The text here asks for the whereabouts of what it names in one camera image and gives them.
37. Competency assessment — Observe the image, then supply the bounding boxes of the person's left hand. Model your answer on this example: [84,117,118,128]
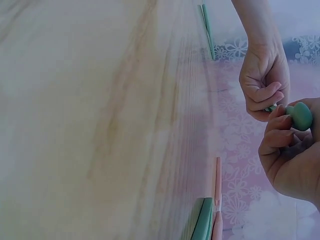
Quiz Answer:
[238,43,292,123]

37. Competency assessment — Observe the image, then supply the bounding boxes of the person's right hand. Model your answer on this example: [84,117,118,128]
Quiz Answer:
[258,97,320,209]

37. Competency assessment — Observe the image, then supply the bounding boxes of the green knob-shaped piece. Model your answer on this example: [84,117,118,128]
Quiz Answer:
[284,101,314,132]

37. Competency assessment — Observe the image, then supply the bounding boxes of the person's left forearm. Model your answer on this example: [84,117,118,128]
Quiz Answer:
[230,0,282,50]

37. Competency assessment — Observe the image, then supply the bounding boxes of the pink flat stick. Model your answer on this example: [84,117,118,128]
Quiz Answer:
[212,156,224,240]

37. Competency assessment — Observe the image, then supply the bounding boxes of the green flat stick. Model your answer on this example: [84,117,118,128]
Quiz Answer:
[197,3,216,61]

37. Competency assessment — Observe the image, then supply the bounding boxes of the thick green curved piece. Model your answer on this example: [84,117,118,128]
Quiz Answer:
[190,197,214,240]

